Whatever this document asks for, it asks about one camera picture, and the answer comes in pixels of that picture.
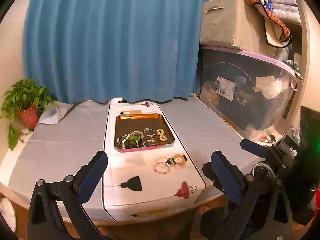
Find pearl cluster bracelet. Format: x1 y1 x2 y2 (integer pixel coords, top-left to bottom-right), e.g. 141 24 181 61
156 128 167 142

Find beige shelf unit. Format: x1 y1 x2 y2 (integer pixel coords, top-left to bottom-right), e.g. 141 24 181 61
244 0 312 130

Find beige fabric box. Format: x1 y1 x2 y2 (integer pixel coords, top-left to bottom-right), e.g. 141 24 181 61
199 0 278 53

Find stack of white packets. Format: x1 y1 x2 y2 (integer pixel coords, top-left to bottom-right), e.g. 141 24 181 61
269 0 300 22

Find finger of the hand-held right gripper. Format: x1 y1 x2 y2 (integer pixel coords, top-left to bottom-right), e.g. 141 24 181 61
202 162 227 197
239 138 288 170

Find gold bangles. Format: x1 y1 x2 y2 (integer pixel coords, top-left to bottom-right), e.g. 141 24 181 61
143 137 161 147

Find white plastic bag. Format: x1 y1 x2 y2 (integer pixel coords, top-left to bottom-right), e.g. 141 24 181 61
254 76 290 100

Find copper tray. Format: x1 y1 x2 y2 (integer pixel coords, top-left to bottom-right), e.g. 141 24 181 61
114 113 176 153

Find blue curtain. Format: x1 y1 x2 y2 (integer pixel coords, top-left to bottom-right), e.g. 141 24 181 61
24 0 204 104

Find green jewelry piece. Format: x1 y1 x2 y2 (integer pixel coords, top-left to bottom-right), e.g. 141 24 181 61
129 135 142 147

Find white printed table runner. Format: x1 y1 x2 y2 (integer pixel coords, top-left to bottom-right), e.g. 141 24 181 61
102 97 207 222

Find red green printed paper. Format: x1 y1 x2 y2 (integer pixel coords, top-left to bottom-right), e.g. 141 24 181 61
259 134 277 144

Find potted green plant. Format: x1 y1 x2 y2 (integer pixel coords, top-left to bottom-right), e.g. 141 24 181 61
0 78 57 151

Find clear storage bin purple lid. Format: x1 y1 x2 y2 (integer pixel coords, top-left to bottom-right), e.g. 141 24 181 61
199 44 299 142

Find white paper label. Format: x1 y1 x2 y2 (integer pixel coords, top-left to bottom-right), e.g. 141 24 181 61
215 76 237 98

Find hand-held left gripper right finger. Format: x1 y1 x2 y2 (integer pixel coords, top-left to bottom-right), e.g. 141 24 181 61
211 151 293 240

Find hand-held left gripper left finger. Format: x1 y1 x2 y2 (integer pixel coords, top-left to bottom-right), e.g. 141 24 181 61
27 151 108 240

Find green printed wrapper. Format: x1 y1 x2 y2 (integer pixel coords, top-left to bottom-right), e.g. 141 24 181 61
282 59 304 79

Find white cloth bundle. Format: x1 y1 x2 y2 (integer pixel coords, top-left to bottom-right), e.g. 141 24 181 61
0 197 17 232

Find black round device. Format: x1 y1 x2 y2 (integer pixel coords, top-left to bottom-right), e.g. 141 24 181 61
251 161 277 182

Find patterned red cloth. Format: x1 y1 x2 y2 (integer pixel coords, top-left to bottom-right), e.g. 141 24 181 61
244 0 292 48

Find peach ring bangle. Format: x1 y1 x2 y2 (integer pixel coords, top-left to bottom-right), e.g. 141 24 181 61
173 153 188 167

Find pink clear bangle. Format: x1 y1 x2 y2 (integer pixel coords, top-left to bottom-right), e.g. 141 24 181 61
154 162 171 175

